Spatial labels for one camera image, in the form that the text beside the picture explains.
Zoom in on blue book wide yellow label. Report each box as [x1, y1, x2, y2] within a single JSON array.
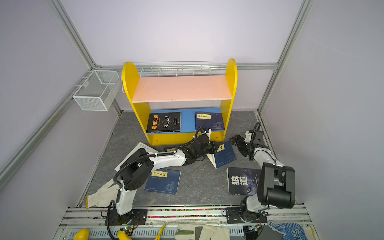
[[195, 112, 225, 132]]

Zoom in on black book yellow title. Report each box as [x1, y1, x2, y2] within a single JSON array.
[[146, 112, 181, 134]]

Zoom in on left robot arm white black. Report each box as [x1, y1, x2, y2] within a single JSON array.
[[105, 124, 216, 226]]

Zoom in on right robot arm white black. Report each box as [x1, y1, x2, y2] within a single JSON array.
[[230, 122, 295, 223]]

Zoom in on blue book dotted circle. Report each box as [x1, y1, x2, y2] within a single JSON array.
[[164, 146, 179, 152]]

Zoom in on dark book white characters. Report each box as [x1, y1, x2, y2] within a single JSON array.
[[227, 167, 261, 196]]

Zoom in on yellow shelf with coloured boards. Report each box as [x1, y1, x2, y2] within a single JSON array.
[[122, 59, 238, 146]]

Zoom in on white book black lettering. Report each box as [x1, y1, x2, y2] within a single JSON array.
[[114, 141, 160, 172]]

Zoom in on white grey glove front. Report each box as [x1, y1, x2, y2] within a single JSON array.
[[175, 224, 230, 240]]

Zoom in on blue dotted glove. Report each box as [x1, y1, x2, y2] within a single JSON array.
[[268, 221, 308, 240]]

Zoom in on yellow thin tool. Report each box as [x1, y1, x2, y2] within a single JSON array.
[[155, 225, 166, 240]]

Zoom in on white work glove left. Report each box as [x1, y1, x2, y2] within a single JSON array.
[[86, 179, 119, 209]]

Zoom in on white mesh box basket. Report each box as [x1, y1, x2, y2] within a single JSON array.
[[73, 70, 121, 112]]

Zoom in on yellow round object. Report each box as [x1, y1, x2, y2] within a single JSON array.
[[73, 229, 90, 240]]

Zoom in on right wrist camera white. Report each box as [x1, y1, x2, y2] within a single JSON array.
[[245, 130, 264, 144]]

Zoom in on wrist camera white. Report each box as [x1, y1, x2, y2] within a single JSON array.
[[245, 130, 264, 144], [200, 128, 212, 136]]

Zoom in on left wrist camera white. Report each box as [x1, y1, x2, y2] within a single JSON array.
[[200, 128, 212, 136]]

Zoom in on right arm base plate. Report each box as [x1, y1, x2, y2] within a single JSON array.
[[223, 207, 267, 224]]

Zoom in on white wire basket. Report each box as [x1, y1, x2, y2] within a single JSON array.
[[134, 62, 213, 78]]

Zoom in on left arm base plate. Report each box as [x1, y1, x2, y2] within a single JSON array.
[[105, 209, 148, 226]]

